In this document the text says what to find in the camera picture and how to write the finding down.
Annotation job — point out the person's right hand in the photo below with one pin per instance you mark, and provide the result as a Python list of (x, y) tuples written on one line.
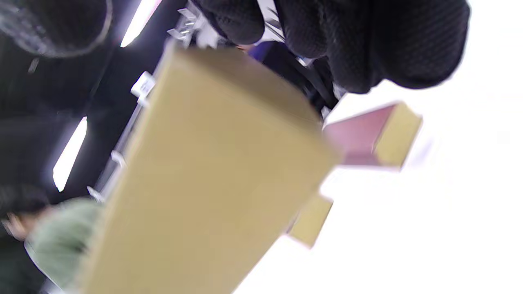
[(408, 41)]

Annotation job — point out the brown storage box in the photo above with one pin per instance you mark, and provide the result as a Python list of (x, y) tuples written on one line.
[(310, 222), (359, 139), (212, 171)]

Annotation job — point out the ceiling light strip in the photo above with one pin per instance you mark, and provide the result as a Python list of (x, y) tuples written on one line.
[(139, 22), (70, 155)]

